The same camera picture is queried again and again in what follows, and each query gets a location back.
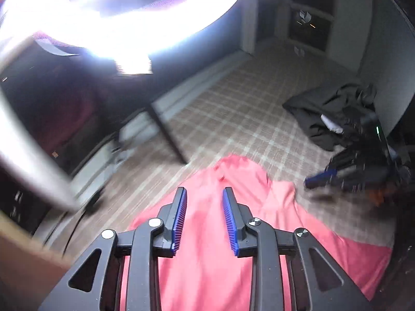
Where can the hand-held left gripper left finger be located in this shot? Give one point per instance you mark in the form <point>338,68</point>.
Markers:
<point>180,220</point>

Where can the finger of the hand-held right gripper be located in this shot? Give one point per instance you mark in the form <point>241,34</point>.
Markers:
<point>321,178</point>

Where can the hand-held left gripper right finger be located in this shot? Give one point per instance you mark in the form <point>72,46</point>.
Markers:
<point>230,223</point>

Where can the pink shirt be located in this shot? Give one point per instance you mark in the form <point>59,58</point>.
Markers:
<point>207,272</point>

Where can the black clothes pile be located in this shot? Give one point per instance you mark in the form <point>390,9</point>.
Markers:
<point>324,103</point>

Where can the white clothing tag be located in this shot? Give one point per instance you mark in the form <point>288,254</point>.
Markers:
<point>332,124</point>

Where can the black tripod stand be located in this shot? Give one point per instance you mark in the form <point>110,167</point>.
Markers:
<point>168,132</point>

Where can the wooden furniture panel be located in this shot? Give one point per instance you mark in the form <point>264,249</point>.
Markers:
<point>26,265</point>

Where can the dark wall cabinet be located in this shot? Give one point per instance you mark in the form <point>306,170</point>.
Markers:
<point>311,16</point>

